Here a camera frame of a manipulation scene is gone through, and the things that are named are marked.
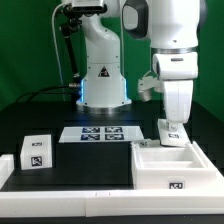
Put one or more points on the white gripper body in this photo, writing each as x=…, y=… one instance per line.
x=177, y=100

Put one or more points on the white cabinet door panel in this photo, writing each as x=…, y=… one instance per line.
x=148, y=143
x=172, y=138

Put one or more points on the white cabinet body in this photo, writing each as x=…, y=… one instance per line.
x=171, y=167

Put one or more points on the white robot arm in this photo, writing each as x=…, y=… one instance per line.
x=171, y=26

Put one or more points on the white cabinet top block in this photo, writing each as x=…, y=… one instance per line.
x=36, y=152

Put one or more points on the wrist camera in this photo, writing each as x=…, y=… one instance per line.
x=146, y=84

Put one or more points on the white marker base plate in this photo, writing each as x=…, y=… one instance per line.
x=101, y=134

